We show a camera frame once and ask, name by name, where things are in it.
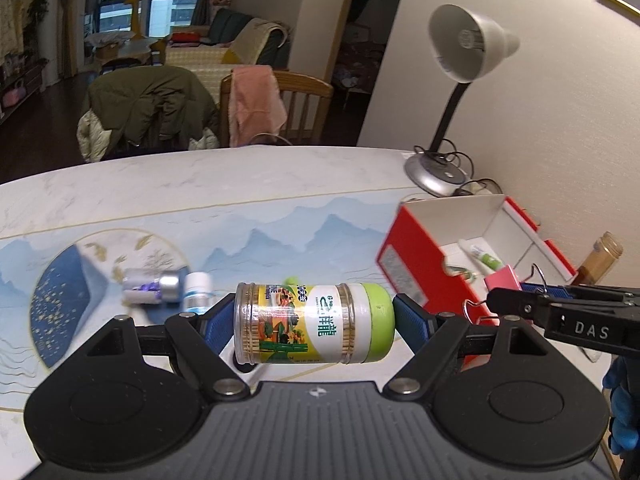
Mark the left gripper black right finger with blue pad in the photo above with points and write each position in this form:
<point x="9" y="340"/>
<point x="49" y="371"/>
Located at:
<point x="435" y="340"/>

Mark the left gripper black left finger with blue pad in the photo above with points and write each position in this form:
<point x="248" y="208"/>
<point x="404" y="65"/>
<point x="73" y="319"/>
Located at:
<point x="196" y="342"/>

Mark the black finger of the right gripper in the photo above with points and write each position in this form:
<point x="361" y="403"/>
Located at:
<point x="593" y="317"/>

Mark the green-lid labelled jar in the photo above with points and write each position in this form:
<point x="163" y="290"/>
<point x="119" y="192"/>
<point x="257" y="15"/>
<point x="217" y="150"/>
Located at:
<point x="348" y="323"/>

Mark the clear jar silver lid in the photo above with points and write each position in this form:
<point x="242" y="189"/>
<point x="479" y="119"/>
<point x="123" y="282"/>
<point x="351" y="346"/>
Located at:
<point x="140" y="286"/>

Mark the pink binder clip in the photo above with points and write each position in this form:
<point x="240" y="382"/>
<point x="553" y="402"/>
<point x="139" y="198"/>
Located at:
<point x="507" y="294"/>

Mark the green white glue stick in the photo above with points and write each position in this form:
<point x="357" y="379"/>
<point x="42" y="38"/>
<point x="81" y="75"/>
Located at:
<point x="479" y="254"/>

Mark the small white-cap bottle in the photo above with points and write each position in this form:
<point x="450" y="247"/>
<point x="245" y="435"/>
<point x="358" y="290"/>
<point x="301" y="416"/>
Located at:
<point x="198" y="293"/>

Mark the red cardboard box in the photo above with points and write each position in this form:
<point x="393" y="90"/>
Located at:
<point x="421" y="256"/>

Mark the white quilted garment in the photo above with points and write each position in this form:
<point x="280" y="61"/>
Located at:
<point x="93" y="139"/>

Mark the olive green jacket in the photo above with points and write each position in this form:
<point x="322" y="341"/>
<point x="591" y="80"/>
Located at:
<point x="154" y="109"/>

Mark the pink cloth on chair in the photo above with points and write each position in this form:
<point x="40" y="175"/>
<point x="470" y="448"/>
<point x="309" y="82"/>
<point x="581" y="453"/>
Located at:
<point x="255" y="104"/>

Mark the wooden chair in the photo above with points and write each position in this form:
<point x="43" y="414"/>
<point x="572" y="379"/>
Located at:
<point x="306" y="100"/>

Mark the white desk lamp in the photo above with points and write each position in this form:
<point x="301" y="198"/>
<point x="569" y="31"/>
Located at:
<point x="467" y="46"/>

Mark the sofa with blankets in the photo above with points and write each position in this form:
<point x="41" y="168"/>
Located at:
<point x="233" y="39"/>

